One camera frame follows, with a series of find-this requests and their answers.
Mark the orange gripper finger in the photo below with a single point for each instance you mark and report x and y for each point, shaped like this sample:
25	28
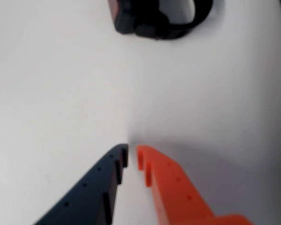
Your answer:
178	197

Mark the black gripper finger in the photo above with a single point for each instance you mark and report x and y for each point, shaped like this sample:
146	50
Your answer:
89	199

